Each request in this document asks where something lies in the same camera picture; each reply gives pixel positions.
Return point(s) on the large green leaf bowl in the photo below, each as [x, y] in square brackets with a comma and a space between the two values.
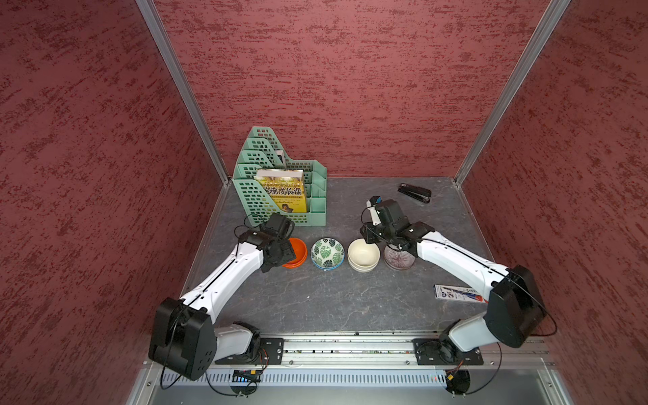
[327, 254]

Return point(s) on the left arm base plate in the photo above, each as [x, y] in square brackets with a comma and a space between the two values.
[270, 352]

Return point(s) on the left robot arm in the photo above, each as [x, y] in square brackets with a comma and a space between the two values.
[185, 338]

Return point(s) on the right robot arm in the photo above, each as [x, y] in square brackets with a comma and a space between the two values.
[515, 307]

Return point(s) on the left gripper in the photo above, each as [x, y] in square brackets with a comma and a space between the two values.
[287, 256]

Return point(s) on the mint green file organizer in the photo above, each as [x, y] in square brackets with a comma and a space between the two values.
[262, 150]

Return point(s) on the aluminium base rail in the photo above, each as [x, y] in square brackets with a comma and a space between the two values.
[392, 350]

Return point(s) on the black stapler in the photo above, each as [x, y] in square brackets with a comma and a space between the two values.
[420, 194]

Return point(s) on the purple striped bowl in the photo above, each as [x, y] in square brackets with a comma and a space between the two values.
[398, 260]

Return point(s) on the cream bowl front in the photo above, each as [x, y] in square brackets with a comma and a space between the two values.
[363, 257]

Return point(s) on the yellow book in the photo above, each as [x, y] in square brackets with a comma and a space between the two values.
[285, 187]

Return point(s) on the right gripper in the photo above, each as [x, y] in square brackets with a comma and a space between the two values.
[367, 234]

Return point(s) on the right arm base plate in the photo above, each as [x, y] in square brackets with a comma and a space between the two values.
[433, 352]

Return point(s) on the orange bowl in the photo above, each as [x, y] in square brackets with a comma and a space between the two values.
[300, 250]

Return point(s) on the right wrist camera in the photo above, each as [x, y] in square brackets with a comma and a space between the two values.
[371, 206]

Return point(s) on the white printed card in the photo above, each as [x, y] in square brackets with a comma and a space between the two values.
[455, 293]

